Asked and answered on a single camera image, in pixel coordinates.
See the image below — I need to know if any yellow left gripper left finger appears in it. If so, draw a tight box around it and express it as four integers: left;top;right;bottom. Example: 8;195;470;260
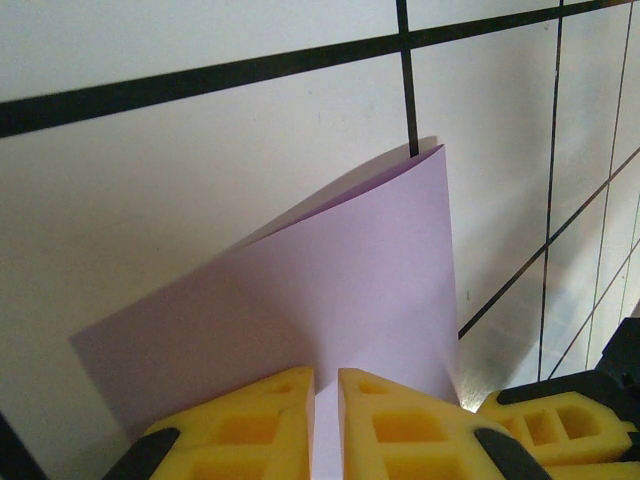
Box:
127;366;319;480

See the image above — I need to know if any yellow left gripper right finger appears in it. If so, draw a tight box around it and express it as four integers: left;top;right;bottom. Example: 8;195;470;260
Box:
337;368;546;480

